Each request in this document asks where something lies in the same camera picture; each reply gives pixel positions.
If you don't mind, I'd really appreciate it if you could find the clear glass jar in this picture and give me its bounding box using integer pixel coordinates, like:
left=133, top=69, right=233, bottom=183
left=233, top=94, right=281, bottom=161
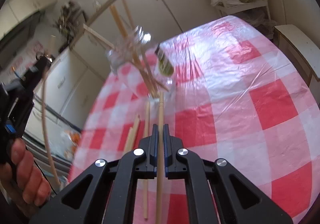
left=105, top=25, right=176, bottom=97

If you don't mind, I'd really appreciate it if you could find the black range hood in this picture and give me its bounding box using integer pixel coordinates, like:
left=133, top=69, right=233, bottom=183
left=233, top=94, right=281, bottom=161
left=1, top=11, right=43, bottom=60

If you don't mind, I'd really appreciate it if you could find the bag of oranges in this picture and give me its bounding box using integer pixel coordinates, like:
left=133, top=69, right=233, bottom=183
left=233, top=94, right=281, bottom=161
left=61, top=130, right=81, bottom=161

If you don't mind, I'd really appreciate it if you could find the small white stool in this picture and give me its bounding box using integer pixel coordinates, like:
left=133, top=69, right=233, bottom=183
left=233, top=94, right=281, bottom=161
left=273, top=24, right=320, bottom=90

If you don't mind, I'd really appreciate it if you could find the red checkered tablecloth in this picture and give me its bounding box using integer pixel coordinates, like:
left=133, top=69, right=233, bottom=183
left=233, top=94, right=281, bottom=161
left=69, top=16, right=319, bottom=223

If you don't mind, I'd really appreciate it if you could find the utensil rack with knives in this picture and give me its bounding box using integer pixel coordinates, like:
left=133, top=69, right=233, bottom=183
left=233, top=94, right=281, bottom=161
left=53, top=0, right=88, bottom=43

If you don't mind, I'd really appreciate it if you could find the person's left hand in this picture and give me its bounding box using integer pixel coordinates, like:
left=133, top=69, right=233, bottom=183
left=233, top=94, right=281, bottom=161
left=1, top=138, right=51, bottom=218

